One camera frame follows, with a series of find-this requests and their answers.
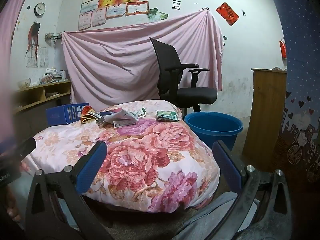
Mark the floral blanket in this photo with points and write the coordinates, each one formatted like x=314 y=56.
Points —
x=150 y=155

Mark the red and gold wrapper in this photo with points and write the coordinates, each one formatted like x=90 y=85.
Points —
x=87 y=116

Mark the pink curtain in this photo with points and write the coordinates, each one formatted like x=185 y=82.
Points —
x=10 y=42

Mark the green packet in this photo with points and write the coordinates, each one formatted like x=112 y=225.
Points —
x=167 y=116

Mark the blue plastic bucket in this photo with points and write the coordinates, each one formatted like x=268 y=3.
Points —
x=212 y=135

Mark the black and white photo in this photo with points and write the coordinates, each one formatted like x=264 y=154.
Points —
x=176 y=4

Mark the blue cardboard box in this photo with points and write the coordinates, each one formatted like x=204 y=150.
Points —
x=62 y=115

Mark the person's left hand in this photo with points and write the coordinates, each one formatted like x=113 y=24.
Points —
x=12 y=210

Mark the small brown wrapper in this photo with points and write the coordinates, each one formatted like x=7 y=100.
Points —
x=101 y=123

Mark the round wall clock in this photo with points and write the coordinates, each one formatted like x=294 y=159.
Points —
x=39 y=9

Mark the wall calendar sheets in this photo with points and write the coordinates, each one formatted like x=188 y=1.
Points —
x=42 y=57

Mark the thin paper stack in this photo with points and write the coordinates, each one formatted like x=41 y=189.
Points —
x=53 y=95

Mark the red diamond wall paper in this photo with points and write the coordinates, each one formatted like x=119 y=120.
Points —
x=227 y=13

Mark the ceramic bowl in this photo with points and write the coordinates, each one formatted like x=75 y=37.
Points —
x=24 y=84

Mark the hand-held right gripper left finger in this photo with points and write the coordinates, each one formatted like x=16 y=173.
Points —
x=92 y=165

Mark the wooden shelf desk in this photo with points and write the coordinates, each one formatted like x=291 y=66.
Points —
x=32 y=97

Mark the stack of books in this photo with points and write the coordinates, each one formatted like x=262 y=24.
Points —
x=52 y=76

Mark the wooden cabinet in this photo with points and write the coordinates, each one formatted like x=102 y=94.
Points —
x=265 y=117

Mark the black office chair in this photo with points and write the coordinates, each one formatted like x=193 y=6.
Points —
x=197 y=95

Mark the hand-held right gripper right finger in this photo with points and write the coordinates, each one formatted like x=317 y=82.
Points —
x=227 y=165

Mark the group of wall certificates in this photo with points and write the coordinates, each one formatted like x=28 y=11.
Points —
x=112 y=7

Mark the person's right leg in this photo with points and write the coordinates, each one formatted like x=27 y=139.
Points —
x=210 y=217

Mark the red tassel ornament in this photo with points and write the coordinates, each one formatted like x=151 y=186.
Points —
x=33 y=36

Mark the red hanging envelope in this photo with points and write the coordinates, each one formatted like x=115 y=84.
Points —
x=283 y=48

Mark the dark blue pouch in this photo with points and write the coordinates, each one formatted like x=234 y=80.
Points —
x=108 y=113

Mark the blue printed curtain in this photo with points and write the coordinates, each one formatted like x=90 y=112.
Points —
x=300 y=55

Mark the printed packet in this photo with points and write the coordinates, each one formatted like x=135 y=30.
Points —
x=123 y=123

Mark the pink hanging sheet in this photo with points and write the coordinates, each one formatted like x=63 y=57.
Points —
x=112 y=62

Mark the green wall postcards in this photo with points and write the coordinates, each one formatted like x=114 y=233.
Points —
x=157 y=15

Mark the grey cloth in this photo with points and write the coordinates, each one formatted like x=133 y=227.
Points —
x=120 y=116

